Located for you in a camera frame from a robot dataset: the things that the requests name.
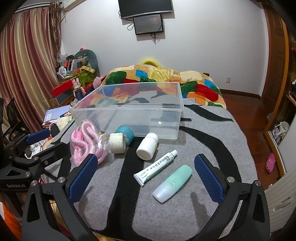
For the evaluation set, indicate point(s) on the black chair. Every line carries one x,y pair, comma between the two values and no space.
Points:
10,115

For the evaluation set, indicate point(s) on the white bandage roll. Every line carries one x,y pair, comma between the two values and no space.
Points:
116,143

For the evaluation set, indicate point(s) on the wooden door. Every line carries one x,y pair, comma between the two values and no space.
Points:
274,58

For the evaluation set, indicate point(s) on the white bag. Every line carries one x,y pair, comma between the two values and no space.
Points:
279,131

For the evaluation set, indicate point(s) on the grey and black rug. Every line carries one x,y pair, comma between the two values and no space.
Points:
208,139

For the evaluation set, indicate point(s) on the white ointment tube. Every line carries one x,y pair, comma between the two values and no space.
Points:
152,169

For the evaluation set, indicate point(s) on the striped pink curtain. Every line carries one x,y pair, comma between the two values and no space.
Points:
25,69

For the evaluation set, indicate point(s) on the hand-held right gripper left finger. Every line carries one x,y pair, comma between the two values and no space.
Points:
82,177

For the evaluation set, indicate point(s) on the white ribbed panel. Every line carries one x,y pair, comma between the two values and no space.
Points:
282,204

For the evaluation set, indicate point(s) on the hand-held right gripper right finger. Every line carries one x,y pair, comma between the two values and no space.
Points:
209,178

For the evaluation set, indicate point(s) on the pink rabbit toy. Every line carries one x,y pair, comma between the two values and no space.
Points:
77,89

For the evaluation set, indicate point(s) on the yellow pillow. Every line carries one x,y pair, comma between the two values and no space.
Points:
150,62

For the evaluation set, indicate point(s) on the pink knitted hat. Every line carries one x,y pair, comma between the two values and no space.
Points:
99,81

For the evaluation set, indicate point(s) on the large black wall television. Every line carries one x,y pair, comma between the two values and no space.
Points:
145,8

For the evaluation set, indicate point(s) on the green gift bag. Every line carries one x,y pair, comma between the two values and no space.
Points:
84,75

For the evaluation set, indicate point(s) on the grey plush toy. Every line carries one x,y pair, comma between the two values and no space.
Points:
89,55

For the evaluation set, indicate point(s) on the small black wall monitor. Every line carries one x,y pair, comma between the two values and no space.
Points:
148,24

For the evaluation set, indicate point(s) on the teal tape roll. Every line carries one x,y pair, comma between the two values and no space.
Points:
127,133

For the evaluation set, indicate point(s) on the colourful patterned blanket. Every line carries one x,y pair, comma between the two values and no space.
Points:
203,90

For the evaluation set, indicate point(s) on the red box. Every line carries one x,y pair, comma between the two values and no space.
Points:
61,89

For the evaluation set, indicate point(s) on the white pill bottle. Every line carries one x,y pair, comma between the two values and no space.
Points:
145,148

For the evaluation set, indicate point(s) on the clear plastic storage box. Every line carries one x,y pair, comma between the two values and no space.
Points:
129,115

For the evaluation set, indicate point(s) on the white wall socket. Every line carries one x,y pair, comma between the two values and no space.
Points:
228,80

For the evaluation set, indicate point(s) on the green spray bottle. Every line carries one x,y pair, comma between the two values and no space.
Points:
173,183

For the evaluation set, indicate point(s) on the blue notebook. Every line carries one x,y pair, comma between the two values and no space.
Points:
54,113

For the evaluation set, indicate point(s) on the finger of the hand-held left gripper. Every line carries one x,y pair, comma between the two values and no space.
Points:
38,136
53,150

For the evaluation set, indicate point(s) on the pink slipper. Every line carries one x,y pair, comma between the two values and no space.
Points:
270,162

